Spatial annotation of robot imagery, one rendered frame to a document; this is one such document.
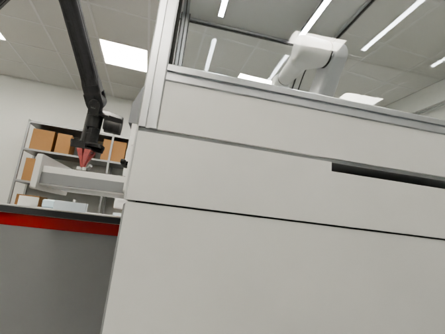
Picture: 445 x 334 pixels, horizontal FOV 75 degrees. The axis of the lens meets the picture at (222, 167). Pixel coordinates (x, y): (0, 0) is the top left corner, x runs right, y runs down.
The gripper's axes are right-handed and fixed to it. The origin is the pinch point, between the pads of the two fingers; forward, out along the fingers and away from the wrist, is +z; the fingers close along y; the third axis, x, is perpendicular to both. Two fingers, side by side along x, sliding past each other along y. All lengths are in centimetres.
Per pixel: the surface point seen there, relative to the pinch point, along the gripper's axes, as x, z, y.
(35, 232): -12.0, 26.2, 15.0
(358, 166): 47, -9, -75
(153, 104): 50, -12, -28
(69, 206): -22.7, 15.4, 9.0
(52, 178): 10.4, 5.6, 4.3
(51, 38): -256, -167, 161
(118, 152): -366, -57, 79
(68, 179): 10.2, 5.2, -0.3
